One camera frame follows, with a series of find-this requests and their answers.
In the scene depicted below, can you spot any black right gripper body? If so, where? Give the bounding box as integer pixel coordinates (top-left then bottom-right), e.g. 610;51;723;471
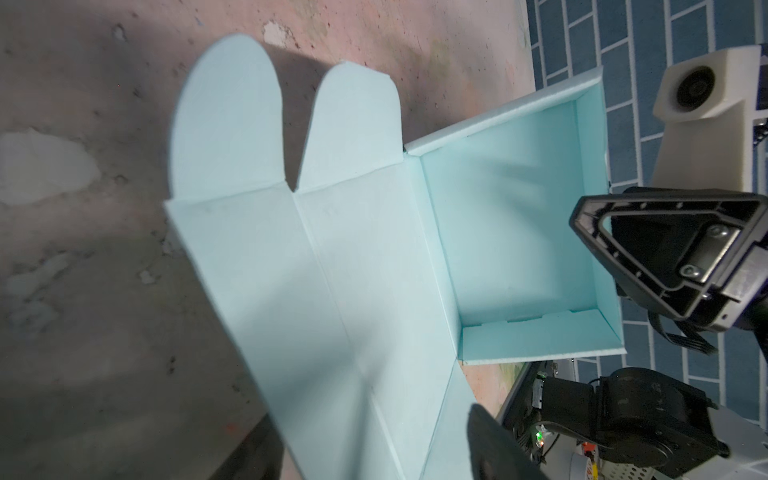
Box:
644;245;768;361

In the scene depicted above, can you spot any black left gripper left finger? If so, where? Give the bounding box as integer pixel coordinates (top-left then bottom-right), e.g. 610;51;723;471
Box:
209;415;285;480

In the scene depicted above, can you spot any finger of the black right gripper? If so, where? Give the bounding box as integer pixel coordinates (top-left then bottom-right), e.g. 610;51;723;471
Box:
570;187;767;321

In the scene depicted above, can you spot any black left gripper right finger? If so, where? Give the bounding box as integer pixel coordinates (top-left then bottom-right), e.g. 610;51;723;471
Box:
467;404;546;480

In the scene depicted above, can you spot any light teal paper box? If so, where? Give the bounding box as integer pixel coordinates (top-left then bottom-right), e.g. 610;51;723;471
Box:
165;34;624;479

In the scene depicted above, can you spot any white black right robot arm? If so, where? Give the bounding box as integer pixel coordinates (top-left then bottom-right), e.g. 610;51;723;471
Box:
534;187;767;479

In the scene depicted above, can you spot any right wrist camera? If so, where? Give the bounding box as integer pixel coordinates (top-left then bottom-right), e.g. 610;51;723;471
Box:
650;45;764;192

